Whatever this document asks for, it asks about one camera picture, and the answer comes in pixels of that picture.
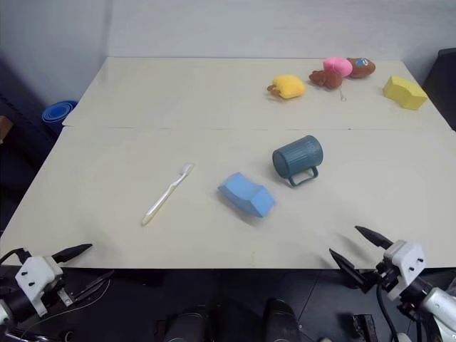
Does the pink and brown plush toy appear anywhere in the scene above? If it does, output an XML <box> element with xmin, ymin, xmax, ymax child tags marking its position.
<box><xmin>308</xmin><ymin>56</ymin><xmax>353</xmax><ymax>90</ymax></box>

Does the yellow sponge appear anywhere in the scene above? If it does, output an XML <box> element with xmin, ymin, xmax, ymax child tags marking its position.
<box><xmin>383</xmin><ymin>74</ymin><xmax>429</xmax><ymax>112</ymax></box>

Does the white toothbrush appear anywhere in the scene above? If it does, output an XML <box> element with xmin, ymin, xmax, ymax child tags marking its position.
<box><xmin>141</xmin><ymin>162</ymin><xmax>195</xmax><ymax>227</ymax></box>

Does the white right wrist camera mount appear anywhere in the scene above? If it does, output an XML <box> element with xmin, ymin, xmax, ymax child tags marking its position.
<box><xmin>383</xmin><ymin>239</ymin><xmax>427</xmax><ymax>302</ymax></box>

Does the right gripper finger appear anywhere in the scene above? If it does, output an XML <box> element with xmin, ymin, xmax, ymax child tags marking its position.
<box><xmin>328</xmin><ymin>248</ymin><xmax>372</xmax><ymax>294</ymax></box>
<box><xmin>354</xmin><ymin>225</ymin><xmax>393</xmax><ymax>249</ymax></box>

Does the brown plush toy blue patch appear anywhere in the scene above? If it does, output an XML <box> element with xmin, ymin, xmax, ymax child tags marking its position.
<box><xmin>346</xmin><ymin>56</ymin><xmax>377</xmax><ymax>80</ymax></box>

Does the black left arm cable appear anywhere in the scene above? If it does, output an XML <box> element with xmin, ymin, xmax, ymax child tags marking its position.
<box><xmin>0</xmin><ymin>248</ymin><xmax>30</xmax><ymax>267</ymax></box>

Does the dark ribbed block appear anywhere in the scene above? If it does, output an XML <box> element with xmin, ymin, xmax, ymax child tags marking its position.
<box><xmin>352</xmin><ymin>313</ymin><xmax>377</xmax><ymax>342</ymax></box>

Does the dark rounded shape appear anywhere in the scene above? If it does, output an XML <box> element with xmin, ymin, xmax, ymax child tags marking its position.
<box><xmin>262</xmin><ymin>298</ymin><xmax>301</xmax><ymax>342</ymax></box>
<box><xmin>162</xmin><ymin>309</ymin><xmax>215</xmax><ymax>342</ymax></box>

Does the brown cardboard box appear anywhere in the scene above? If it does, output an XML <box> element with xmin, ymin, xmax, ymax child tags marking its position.
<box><xmin>0</xmin><ymin>115</ymin><xmax>14</xmax><ymax>144</ymax></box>

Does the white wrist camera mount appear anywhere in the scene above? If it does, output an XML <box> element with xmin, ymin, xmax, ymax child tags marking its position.
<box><xmin>383</xmin><ymin>239</ymin><xmax>427</xmax><ymax>302</ymax></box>
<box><xmin>15</xmin><ymin>255</ymin><xmax>64</xmax><ymax>317</ymax></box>

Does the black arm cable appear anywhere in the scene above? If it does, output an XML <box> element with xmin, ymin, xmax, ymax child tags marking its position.
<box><xmin>0</xmin><ymin>248</ymin><xmax>30</xmax><ymax>267</ymax></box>
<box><xmin>376</xmin><ymin>284</ymin><xmax>402</xmax><ymax>342</ymax></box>

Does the blue sponge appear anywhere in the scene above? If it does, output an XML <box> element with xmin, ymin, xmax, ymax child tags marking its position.
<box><xmin>217</xmin><ymin>172</ymin><xmax>277</xmax><ymax>219</ymax></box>

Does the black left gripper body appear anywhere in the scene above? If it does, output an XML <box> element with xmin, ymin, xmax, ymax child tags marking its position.
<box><xmin>39</xmin><ymin>264</ymin><xmax>76</xmax><ymax>310</ymax></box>

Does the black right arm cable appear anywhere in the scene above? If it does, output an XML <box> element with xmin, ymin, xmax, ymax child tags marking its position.
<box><xmin>376</xmin><ymin>284</ymin><xmax>402</xmax><ymax>342</ymax></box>

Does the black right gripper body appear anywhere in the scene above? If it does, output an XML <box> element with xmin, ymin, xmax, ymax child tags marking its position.
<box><xmin>358</xmin><ymin>256</ymin><xmax>400</xmax><ymax>294</ymax></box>

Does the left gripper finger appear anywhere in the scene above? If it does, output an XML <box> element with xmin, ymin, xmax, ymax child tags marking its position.
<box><xmin>52</xmin><ymin>243</ymin><xmax>93</xmax><ymax>266</ymax></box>
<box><xmin>67</xmin><ymin>269</ymin><xmax>115</xmax><ymax>304</ymax></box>

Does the yellow plush toy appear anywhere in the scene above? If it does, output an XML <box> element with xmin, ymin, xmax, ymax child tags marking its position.
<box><xmin>266</xmin><ymin>73</ymin><xmax>307</xmax><ymax>100</ymax></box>

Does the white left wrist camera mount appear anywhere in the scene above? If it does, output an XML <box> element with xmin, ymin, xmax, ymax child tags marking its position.
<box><xmin>15</xmin><ymin>255</ymin><xmax>64</xmax><ymax>317</ymax></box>

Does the teal ribbed plastic mug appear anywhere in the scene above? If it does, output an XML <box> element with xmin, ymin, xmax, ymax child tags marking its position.
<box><xmin>271</xmin><ymin>134</ymin><xmax>324</xmax><ymax>189</ymax></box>

